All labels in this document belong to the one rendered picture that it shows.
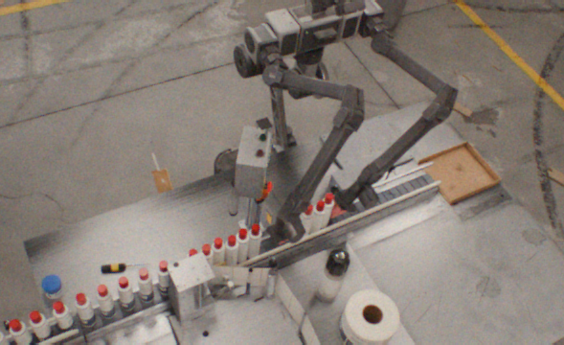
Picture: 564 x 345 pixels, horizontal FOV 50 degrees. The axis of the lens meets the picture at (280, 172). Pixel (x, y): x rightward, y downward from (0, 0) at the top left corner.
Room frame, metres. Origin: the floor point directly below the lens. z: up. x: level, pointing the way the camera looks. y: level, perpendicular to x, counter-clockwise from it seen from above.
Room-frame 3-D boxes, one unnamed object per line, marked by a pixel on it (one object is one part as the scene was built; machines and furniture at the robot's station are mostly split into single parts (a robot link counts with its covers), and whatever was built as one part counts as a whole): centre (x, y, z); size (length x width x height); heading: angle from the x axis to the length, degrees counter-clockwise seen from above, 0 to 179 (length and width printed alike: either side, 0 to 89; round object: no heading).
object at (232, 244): (1.15, 0.14, 0.98); 0.05 x 0.05 x 0.20
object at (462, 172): (1.87, -0.84, 0.85); 0.30 x 0.26 x 0.04; 126
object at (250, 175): (1.29, 0.10, 1.38); 0.17 x 0.10 x 0.19; 1
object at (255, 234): (1.22, 0.06, 0.98); 0.05 x 0.05 x 0.20
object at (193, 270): (0.96, 0.25, 1.14); 0.14 x 0.11 x 0.01; 126
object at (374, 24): (2.05, -0.29, 1.45); 0.09 x 0.08 x 0.12; 126
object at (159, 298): (1.29, -0.04, 0.86); 1.65 x 0.08 x 0.04; 126
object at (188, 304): (0.96, 0.25, 1.01); 0.14 x 0.13 x 0.26; 126
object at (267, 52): (1.76, 0.11, 1.45); 0.09 x 0.08 x 0.12; 126
